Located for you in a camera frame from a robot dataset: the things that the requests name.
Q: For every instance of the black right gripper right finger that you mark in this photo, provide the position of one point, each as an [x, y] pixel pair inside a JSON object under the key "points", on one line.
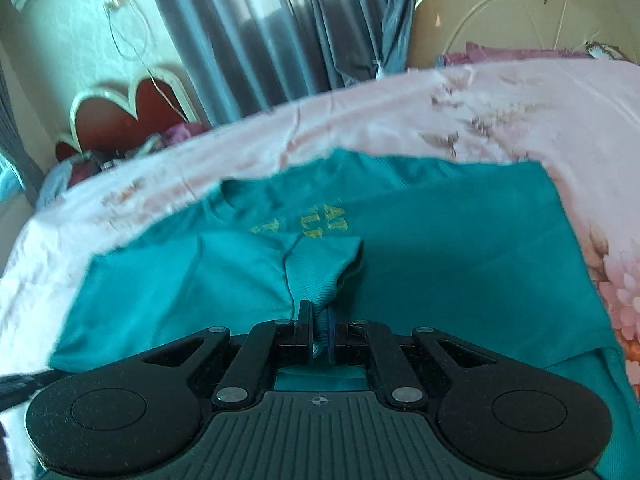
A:
{"points": [[346, 341]]}

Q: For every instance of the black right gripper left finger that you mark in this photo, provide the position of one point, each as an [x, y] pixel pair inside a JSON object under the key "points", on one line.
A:
{"points": [[296, 337]]}

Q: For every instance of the teal sweatshirt with yellow text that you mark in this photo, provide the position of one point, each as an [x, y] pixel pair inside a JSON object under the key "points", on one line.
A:
{"points": [[482, 252]]}

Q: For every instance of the pile of colourful bedding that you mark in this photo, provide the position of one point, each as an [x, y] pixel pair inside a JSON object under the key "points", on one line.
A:
{"points": [[82, 166]]}

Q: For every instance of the red cream scalloped headboard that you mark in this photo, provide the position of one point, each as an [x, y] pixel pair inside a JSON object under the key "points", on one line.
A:
{"points": [[110, 121]]}

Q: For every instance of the grey-blue window curtain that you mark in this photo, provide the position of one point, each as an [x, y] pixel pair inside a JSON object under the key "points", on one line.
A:
{"points": [[245, 56]]}

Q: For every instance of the purple blanket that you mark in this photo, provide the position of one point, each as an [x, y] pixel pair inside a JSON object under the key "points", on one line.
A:
{"points": [[478, 54]]}

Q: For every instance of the pink floral bed sheet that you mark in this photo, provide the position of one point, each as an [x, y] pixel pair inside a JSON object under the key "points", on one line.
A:
{"points": [[580, 119]]}

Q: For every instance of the round cream folding table top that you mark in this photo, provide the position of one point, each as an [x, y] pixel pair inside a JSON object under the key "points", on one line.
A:
{"points": [[447, 26]]}

